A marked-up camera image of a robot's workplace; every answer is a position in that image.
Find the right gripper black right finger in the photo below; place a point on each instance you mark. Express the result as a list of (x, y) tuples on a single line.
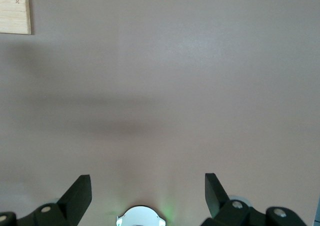
[(216, 196)]

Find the brown table cover sheet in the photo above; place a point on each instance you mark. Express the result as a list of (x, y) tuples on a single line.
[(160, 86)]

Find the wooden cutting board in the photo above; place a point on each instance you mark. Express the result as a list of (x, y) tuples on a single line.
[(15, 11)]

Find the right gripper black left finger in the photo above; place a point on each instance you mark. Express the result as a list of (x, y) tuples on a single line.
[(75, 196)]

